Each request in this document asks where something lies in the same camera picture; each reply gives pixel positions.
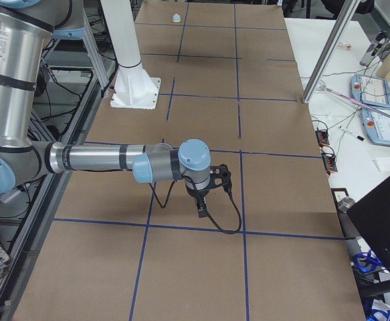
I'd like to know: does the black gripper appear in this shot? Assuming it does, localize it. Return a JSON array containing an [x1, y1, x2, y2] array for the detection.
[[185, 186, 209, 218]]

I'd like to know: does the blue white call bell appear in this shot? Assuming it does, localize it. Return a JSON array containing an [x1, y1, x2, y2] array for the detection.
[[172, 13, 181, 23]]

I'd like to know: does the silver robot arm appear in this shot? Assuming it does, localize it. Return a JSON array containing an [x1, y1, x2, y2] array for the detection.
[[0, 1, 213, 217]]

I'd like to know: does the brown paper table cover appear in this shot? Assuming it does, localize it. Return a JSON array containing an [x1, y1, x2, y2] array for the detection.
[[13, 2, 366, 321]]

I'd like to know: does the orange black adapter upper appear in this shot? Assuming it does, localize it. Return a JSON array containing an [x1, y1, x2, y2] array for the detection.
[[315, 129, 329, 147]]

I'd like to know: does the silver metal cup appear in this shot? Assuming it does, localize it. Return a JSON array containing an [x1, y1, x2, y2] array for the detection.
[[337, 197, 356, 213]]

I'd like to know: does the metal grabber stick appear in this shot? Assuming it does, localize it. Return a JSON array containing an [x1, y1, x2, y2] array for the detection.
[[317, 81, 390, 126]]

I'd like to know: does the black white marker pen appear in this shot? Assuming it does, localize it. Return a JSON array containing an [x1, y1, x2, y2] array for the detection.
[[339, 126, 365, 141]]

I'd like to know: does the black laptop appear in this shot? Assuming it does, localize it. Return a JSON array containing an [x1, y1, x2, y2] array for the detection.
[[347, 176, 390, 268]]

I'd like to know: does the lower teach pendant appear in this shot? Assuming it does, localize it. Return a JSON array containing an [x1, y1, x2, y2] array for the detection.
[[361, 108, 390, 146]]

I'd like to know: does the teach pendant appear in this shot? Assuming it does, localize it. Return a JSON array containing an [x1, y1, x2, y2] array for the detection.
[[350, 74, 390, 108], [361, 108, 390, 146]]

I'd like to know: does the upper teach pendant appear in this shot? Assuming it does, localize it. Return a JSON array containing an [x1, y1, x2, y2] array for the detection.
[[350, 74, 390, 108]]

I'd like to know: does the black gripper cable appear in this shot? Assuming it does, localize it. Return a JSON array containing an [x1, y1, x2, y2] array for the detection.
[[149, 177, 242, 234]]

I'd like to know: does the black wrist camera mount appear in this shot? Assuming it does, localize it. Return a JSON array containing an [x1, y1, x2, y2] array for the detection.
[[208, 164, 232, 193]]

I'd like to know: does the white camera pillar with base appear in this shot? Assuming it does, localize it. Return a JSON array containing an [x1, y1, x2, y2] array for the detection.
[[101, 0, 161, 110]]

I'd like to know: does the blue lanyard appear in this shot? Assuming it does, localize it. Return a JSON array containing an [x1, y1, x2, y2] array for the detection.
[[353, 249, 388, 275]]

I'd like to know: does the aluminium frame post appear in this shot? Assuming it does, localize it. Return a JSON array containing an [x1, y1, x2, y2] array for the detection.
[[302, 0, 360, 104]]

